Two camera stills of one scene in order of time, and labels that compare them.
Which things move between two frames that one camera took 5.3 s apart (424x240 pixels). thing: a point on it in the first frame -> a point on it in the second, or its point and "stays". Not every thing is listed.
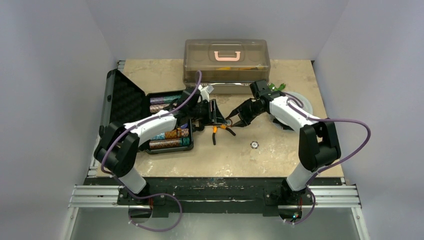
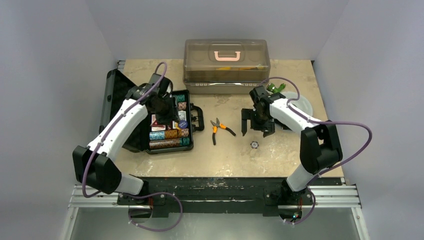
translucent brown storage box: (227, 66) stays
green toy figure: (272, 88) stays
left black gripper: (213, 116) -> (171, 116)
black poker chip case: (124, 101) stays
